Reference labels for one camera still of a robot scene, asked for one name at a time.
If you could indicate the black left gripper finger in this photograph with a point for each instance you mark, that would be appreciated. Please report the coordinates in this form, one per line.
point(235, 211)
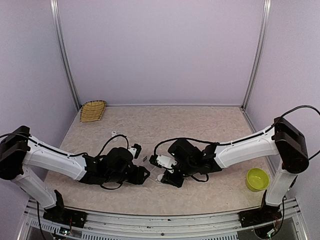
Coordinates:
point(145, 171)
point(142, 179)

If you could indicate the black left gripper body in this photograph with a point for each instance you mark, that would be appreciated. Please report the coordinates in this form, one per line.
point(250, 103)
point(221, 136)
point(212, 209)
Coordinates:
point(134, 179)

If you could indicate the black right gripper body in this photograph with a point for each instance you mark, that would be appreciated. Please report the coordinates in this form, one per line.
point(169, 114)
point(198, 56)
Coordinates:
point(178, 182)

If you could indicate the clear plastic pill organizer box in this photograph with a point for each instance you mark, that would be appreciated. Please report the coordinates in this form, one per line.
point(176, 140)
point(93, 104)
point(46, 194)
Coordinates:
point(154, 171)

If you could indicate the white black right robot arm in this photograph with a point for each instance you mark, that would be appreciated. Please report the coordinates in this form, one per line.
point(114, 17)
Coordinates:
point(282, 139)

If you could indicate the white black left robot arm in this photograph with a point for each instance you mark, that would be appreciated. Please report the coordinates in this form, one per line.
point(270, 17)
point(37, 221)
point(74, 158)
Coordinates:
point(20, 151)

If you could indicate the woven bamboo tray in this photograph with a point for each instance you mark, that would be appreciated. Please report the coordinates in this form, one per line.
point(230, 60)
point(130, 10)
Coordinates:
point(92, 111)

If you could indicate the green plastic bowl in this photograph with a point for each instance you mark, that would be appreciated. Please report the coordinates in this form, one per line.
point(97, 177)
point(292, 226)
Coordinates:
point(257, 180)

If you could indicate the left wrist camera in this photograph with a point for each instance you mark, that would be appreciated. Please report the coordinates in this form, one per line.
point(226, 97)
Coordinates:
point(135, 150)

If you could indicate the aluminium front frame rail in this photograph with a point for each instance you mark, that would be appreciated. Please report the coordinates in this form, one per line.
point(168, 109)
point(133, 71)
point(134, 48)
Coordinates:
point(100, 225)

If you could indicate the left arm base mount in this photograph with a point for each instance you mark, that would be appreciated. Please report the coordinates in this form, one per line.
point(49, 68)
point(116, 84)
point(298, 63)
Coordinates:
point(60, 214)

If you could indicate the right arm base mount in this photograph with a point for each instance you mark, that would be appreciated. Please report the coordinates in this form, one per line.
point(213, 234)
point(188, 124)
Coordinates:
point(263, 214)

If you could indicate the aluminium left corner post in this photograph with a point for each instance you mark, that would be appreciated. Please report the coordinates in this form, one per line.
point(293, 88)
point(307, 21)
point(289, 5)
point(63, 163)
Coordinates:
point(63, 53)

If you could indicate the aluminium corner post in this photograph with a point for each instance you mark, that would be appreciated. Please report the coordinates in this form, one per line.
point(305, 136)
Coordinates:
point(258, 53)
point(63, 53)

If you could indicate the aluminium right corner post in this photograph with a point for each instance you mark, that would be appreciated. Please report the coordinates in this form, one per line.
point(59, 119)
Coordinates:
point(258, 53)

